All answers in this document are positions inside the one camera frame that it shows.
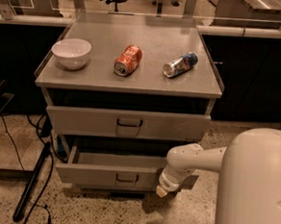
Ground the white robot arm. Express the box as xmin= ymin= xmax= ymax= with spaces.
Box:
xmin=156 ymin=128 xmax=281 ymax=224

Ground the white ceramic bowl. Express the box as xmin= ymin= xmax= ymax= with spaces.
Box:
xmin=51 ymin=38 xmax=91 ymax=70

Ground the black floor bar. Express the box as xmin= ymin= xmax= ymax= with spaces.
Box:
xmin=13 ymin=142 xmax=50 ymax=222

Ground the grey top drawer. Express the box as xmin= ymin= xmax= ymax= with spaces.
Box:
xmin=47 ymin=106 xmax=211 ymax=141

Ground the blue silver soda can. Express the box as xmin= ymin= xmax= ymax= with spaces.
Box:
xmin=163 ymin=52 xmax=198 ymax=79

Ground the grey drawer cabinet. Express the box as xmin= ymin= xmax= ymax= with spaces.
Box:
xmin=36 ymin=12 xmax=222 ymax=193

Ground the black floor cable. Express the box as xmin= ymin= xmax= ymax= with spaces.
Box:
xmin=0 ymin=110 xmax=61 ymax=224

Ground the grey drawer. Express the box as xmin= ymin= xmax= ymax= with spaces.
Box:
xmin=47 ymin=106 xmax=211 ymax=141
xmin=54 ymin=140 xmax=201 ymax=195

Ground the white horizontal rail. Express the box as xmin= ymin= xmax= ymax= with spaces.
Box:
xmin=0 ymin=14 xmax=281 ymax=38

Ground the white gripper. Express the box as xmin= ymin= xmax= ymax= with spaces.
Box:
xmin=156 ymin=167 xmax=189 ymax=198

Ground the orange soda can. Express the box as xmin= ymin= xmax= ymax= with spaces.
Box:
xmin=114 ymin=45 xmax=142 ymax=76

